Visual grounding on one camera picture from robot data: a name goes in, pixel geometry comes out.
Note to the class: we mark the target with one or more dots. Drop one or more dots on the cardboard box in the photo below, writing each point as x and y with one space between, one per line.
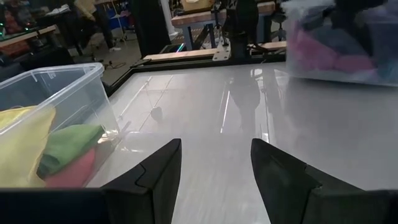
196 4

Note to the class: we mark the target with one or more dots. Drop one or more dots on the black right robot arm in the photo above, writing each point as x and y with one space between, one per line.
242 31

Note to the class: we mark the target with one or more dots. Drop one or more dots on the wooden workbench with blue legs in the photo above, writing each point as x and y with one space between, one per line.
202 17

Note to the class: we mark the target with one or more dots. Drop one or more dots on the magenta towel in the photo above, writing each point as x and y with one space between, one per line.
311 53

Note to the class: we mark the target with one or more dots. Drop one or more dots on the grey towel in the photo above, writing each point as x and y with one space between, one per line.
326 39

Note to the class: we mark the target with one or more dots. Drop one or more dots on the clear plastic bin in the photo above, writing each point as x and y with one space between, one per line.
298 71
77 93

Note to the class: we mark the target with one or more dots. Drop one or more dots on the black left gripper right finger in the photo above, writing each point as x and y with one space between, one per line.
286 193

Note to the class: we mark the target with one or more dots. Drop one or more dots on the pink towel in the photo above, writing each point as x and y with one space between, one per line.
74 174

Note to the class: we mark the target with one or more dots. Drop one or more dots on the silver mounting plate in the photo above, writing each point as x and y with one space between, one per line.
222 54

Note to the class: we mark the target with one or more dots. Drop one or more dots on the yellow towel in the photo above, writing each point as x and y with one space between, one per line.
21 149

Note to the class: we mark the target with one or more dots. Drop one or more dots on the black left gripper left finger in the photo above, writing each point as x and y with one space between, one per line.
149 193

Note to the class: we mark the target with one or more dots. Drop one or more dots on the black column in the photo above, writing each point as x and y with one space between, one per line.
150 25

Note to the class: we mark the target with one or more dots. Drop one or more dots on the person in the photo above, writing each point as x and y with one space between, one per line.
99 21

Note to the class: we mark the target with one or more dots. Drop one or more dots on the light green towel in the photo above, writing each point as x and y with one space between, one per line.
68 146

